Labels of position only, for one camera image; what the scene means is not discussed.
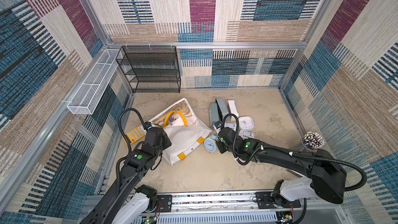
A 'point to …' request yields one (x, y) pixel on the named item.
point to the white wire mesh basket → (87, 97)
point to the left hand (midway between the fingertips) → (167, 136)
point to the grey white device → (222, 108)
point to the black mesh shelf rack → (150, 69)
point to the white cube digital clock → (231, 107)
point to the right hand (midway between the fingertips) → (222, 139)
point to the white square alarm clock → (246, 123)
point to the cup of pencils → (311, 140)
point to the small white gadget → (232, 126)
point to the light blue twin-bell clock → (210, 144)
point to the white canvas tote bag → (185, 127)
